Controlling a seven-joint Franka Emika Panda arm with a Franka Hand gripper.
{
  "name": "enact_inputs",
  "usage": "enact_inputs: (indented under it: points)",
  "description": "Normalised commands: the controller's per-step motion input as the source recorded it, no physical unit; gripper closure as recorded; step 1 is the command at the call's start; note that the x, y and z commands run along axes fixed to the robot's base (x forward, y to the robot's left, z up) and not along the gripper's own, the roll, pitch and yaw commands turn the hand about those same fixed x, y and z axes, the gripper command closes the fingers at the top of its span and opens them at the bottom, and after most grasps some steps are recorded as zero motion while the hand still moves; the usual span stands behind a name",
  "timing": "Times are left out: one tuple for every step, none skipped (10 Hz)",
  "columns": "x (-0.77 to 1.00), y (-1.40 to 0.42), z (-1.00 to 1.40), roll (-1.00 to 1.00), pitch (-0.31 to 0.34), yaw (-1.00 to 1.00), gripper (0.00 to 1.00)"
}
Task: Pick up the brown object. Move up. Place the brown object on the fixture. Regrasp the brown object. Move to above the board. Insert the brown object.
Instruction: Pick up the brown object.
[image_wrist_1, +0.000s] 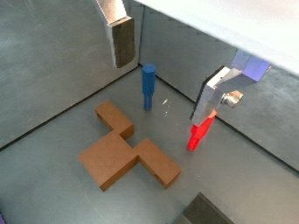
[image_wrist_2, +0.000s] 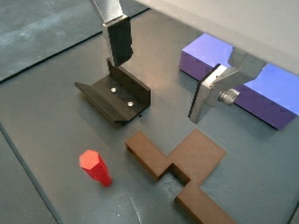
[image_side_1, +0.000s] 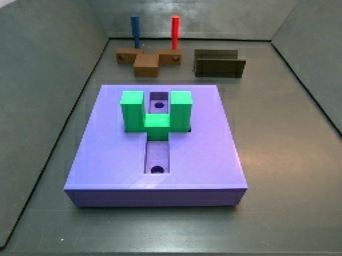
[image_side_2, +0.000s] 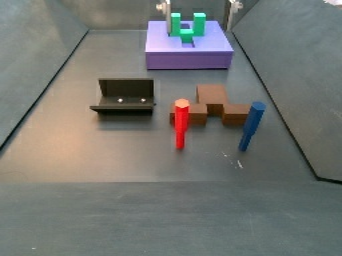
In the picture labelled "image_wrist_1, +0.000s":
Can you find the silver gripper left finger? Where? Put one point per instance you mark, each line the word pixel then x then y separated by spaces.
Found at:
pixel 120 30

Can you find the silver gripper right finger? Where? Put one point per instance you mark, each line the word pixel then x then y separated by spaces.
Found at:
pixel 220 88

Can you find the brown T-shaped block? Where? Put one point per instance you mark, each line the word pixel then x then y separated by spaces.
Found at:
pixel 111 157

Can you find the black angle fixture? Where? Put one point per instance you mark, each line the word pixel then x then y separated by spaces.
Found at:
pixel 202 212

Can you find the red hexagonal peg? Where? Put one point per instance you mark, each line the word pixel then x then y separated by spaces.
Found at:
pixel 200 130

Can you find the blue hexagonal peg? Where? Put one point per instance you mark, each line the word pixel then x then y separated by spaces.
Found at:
pixel 148 84

